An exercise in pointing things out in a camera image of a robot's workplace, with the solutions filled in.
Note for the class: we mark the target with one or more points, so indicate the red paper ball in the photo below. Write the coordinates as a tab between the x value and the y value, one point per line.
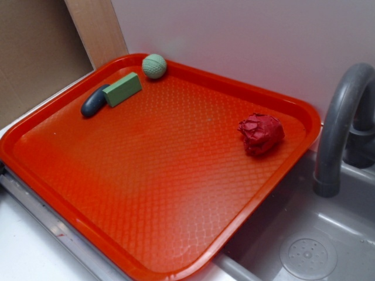
260	133

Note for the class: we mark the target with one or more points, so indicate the orange plastic tray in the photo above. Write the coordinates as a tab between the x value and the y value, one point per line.
160	182

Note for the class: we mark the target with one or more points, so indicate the green dimpled ball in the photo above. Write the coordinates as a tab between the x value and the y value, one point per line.
154	66

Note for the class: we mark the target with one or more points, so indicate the green rectangular block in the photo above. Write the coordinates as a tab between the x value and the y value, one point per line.
122	89

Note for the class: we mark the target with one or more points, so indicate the dark blue oval capsule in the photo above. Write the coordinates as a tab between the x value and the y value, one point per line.
94	102

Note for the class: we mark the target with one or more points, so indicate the grey plastic sink basin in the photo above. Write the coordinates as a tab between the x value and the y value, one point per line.
297	235

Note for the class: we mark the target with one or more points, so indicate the wooden board panel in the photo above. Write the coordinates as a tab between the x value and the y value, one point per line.
99	30

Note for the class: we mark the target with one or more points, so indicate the grey plastic faucet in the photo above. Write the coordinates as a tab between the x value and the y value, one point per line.
348	130

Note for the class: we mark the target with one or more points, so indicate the metal rail strip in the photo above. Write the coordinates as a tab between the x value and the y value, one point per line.
83	252

